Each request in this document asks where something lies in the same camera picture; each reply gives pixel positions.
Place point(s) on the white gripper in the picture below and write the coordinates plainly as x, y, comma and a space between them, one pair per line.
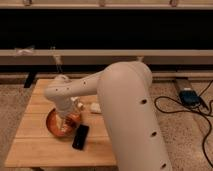
63, 114

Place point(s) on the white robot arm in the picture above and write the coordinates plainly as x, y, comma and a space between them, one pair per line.
123, 94

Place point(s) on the small white crumpled object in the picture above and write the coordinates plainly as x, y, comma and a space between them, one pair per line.
95, 108

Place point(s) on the black rectangular remote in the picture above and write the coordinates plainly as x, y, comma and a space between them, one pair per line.
80, 137

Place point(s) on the blue power adapter box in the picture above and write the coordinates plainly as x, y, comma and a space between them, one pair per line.
189, 97

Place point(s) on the lower wooden rail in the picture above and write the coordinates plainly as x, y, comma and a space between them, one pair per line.
95, 57

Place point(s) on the wooden rail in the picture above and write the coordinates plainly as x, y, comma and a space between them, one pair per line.
95, 57
107, 4

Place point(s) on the upper wooden rail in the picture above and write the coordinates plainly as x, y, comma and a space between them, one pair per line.
107, 4

